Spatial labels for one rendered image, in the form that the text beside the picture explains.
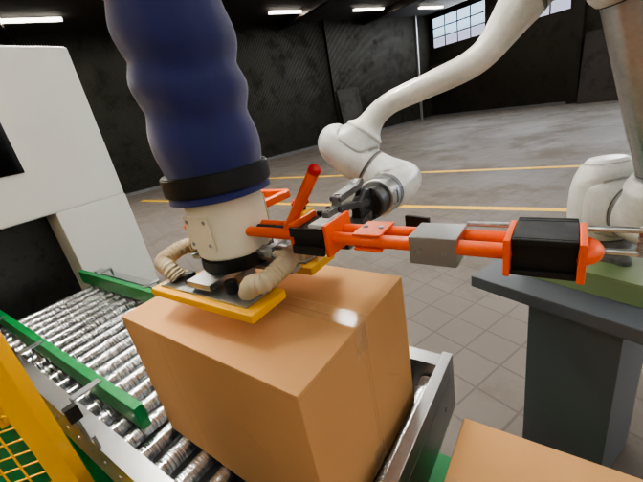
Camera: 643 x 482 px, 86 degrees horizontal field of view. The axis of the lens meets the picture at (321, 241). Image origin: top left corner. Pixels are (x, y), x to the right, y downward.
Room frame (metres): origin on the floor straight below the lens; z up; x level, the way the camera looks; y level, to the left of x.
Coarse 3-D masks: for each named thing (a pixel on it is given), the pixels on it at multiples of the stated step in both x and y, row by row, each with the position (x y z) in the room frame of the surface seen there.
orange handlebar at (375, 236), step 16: (272, 192) 1.01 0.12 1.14; (288, 192) 0.97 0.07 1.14; (272, 224) 0.69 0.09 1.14; (352, 224) 0.58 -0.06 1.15; (368, 224) 0.55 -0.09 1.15; (384, 224) 0.54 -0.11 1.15; (336, 240) 0.55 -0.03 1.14; (352, 240) 0.53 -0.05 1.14; (368, 240) 0.51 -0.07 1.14; (384, 240) 0.49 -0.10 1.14; (400, 240) 0.48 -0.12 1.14; (464, 240) 0.43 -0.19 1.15; (480, 240) 0.44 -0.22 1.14; (496, 240) 0.43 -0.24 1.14; (592, 240) 0.36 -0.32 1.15; (480, 256) 0.41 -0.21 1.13; (496, 256) 0.40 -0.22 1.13; (592, 256) 0.34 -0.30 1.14
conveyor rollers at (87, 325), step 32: (96, 288) 2.01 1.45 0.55; (32, 320) 1.72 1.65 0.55; (64, 320) 1.68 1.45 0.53; (96, 320) 1.57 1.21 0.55; (32, 352) 1.41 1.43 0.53; (96, 352) 1.30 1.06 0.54; (128, 352) 1.24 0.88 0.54; (64, 384) 1.11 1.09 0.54; (128, 384) 1.04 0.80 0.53; (96, 416) 0.90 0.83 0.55; (160, 416) 0.85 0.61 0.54; (160, 448) 0.75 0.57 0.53; (192, 448) 0.73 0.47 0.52; (192, 480) 0.63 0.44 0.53; (224, 480) 0.60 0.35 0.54
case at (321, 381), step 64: (128, 320) 0.76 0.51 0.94; (192, 320) 0.70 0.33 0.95; (320, 320) 0.60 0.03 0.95; (384, 320) 0.63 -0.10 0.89; (192, 384) 0.63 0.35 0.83; (256, 384) 0.47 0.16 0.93; (320, 384) 0.45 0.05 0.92; (384, 384) 0.61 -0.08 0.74; (256, 448) 0.52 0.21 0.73; (320, 448) 0.43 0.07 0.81; (384, 448) 0.57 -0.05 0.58
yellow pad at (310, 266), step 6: (312, 258) 0.73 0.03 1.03; (318, 258) 0.73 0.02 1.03; (324, 258) 0.73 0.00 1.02; (330, 258) 0.75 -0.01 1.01; (300, 264) 0.72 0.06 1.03; (306, 264) 0.71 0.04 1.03; (312, 264) 0.71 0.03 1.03; (318, 264) 0.71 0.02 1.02; (324, 264) 0.73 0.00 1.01; (300, 270) 0.71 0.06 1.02; (306, 270) 0.70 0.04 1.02; (312, 270) 0.69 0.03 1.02; (318, 270) 0.71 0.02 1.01
